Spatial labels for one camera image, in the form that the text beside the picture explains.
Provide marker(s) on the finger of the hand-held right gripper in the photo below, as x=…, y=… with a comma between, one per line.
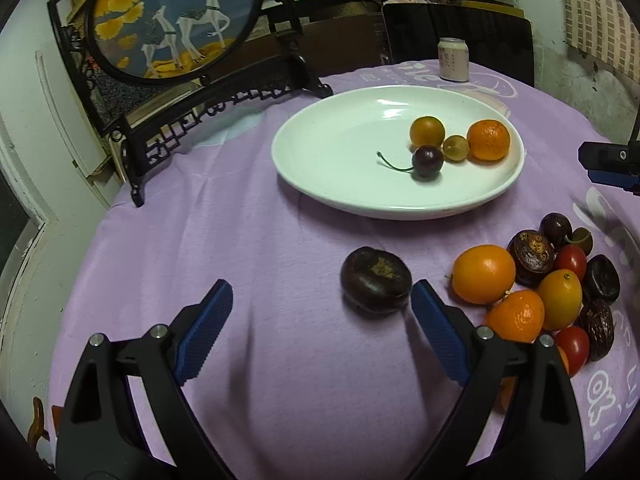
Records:
x=612, y=179
x=607, y=156

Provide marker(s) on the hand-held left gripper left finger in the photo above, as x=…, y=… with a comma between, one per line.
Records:
x=207, y=332

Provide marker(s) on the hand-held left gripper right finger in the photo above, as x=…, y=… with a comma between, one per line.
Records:
x=440, y=330

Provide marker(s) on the greenish grape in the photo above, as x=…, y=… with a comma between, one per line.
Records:
x=583, y=241

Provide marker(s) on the large smooth orange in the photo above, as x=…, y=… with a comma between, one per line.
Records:
x=484, y=274

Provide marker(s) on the mandarin orange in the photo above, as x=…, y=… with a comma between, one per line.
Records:
x=506, y=392
x=488, y=140
x=515, y=316

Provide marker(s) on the smooth dark passion fruit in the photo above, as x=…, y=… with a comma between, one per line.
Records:
x=376, y=280

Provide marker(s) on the yellow orange kumquat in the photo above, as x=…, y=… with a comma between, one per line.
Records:
x=560, y=299

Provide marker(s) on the red cherry tomato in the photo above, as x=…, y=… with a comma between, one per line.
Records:
x=573, y=347
x=571, y=261

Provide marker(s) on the white oval plate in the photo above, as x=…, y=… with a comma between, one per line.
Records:
x=340, y=160

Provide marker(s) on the purple printed tablecloth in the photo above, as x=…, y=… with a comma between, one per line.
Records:
x=250, y=240

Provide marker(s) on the beige grid patterned cloth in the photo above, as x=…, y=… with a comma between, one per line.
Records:
x=600, y=10

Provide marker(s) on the yellowish grape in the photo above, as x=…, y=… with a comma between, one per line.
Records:
x=455, y=149

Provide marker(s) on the black chair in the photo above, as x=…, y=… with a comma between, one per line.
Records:
x=500, y=35

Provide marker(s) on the dark cherry with stem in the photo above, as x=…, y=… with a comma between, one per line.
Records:
x=427, y=162

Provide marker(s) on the pale drink can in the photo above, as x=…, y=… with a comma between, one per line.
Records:
x=453, y=60

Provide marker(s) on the brownish orange round fruit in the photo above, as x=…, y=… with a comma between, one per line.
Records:
x=427, y=131

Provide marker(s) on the orange brown object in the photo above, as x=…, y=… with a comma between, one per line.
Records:
x=36, y=422

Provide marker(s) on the white glazed door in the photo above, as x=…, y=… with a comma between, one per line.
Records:
x=55, y=110

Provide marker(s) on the round deer screen black stand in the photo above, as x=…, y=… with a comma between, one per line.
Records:
x=165, y=20

